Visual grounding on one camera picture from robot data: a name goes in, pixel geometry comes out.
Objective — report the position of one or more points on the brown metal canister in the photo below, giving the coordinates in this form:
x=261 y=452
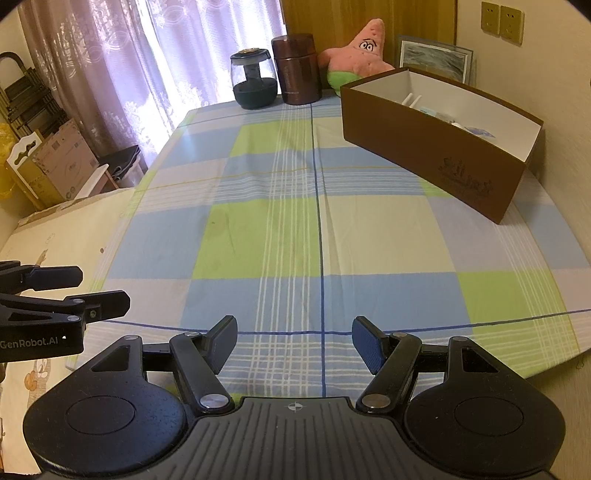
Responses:
x=295 y=69

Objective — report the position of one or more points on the black folding rack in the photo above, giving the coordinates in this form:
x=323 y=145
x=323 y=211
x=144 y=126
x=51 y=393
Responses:
x=27 y=92

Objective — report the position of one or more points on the yellow plastic bag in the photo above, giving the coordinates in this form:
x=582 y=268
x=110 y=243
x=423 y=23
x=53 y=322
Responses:
x=3 y=161

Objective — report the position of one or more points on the framed picture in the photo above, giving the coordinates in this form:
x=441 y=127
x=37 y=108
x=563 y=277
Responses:
x=436 y=57

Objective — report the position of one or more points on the pink star plush toy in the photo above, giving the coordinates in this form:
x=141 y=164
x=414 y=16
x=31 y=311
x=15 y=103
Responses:
x=362 y=53

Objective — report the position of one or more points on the yellow wall socket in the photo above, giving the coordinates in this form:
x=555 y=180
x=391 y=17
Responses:
x=511 y=25
x=490 y=17

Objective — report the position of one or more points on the glass jar with dark base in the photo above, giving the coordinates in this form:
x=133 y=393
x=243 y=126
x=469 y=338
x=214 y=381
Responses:
x=255 y=83

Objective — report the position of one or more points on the brown cardboard box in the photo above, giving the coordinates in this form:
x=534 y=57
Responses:
x=438 y=152

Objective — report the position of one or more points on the checked tablecloth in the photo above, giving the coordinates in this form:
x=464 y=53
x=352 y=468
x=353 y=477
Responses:
x=277 y=207

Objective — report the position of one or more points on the purple sheer curtain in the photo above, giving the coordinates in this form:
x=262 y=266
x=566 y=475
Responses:
x=138 y=60

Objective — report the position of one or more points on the brown cardboard carton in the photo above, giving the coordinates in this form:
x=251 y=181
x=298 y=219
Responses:
x=69 y=161

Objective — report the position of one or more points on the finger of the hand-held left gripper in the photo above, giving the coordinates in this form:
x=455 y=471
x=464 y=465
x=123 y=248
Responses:
x=106 y=302
x=51 y=277

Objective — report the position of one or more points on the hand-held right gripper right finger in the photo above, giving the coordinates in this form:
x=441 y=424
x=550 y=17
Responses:
x=369 y=344

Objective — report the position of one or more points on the white router with four antennas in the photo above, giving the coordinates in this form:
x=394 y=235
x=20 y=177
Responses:
x=410 y=99

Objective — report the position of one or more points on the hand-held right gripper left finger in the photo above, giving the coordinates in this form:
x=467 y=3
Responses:
x=222 y=341

